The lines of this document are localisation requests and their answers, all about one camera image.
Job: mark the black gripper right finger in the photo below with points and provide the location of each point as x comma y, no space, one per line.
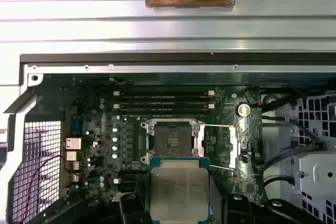
241,213

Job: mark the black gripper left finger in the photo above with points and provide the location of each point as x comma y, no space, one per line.
131,213

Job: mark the CPU with silver top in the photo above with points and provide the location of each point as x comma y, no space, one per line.
178,187

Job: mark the metal socket cover frame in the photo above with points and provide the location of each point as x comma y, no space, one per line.
200,134

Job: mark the RAM slot white clips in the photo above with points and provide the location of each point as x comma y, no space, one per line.
134,181
162,93

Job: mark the silver drive cage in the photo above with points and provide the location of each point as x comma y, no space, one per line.
315,171

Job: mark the blue rear port connector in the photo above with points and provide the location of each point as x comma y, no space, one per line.
77,125

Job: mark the silver coin battery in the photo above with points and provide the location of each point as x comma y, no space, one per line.
243,110

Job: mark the green motherboard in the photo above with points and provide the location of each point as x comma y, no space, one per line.
223,95

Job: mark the black PC case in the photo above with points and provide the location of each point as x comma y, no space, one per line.
157,69

